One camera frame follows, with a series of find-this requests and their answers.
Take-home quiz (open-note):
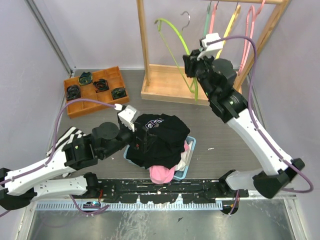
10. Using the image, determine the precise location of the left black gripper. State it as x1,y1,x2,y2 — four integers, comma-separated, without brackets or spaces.
101,121,158,160

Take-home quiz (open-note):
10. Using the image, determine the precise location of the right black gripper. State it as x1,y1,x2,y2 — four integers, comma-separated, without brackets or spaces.
183,48,216,99

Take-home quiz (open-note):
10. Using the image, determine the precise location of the lime green hanger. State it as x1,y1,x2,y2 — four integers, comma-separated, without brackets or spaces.
154,10,199,103

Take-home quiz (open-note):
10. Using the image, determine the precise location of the black t shirt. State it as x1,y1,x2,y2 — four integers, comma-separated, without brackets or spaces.
126,113,190,169

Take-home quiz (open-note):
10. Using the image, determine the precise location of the pink t shirt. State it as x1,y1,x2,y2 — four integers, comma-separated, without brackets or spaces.
148,141,191,185

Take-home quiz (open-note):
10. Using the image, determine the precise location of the mint green hanger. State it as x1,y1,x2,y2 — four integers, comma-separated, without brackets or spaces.
203,1,212,37

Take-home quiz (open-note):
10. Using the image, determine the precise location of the white t shirt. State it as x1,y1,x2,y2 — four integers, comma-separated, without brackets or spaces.
175,141,194,172

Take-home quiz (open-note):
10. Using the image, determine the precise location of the yellow hanger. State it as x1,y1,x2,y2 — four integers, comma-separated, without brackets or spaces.
215,3,241,59

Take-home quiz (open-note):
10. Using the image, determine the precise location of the salmon pink metal hanger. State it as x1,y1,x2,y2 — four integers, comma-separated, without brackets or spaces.
208,1,219,34

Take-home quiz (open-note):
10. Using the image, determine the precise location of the pink plastic hanger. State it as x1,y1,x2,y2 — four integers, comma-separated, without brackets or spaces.
237,0,267,77

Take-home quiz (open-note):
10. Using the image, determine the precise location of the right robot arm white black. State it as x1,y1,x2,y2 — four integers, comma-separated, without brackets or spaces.
182,49,305,199

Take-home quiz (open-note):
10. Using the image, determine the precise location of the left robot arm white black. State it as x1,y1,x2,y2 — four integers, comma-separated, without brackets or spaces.
0,122,157,211

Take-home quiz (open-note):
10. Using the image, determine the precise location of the wooden clothes rack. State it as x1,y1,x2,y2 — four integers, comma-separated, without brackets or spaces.
136,0,291,105

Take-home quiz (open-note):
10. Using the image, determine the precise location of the light blue plastic basket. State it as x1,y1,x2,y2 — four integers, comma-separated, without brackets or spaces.
123,136,197,181

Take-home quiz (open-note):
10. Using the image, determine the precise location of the black white striped cloth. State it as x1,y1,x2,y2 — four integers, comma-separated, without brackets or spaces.
55,126,86,151

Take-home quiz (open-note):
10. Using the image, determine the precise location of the green black rolled sock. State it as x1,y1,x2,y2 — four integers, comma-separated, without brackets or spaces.
78,71,93,86

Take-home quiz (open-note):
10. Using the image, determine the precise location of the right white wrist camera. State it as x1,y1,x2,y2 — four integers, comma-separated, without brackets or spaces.
197,32,224,60

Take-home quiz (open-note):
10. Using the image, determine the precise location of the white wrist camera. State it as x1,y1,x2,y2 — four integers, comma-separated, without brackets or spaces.
197,32,224,60
114,103,139,133

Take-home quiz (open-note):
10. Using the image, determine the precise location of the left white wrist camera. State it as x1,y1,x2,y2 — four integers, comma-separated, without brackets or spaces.
114,103,139,133

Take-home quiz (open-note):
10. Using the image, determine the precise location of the black mounting base plate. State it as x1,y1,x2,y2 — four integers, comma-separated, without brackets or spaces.
77,179,237,204

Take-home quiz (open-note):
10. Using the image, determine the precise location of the aluminium rail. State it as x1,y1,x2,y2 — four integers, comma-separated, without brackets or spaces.
24,178,297,211

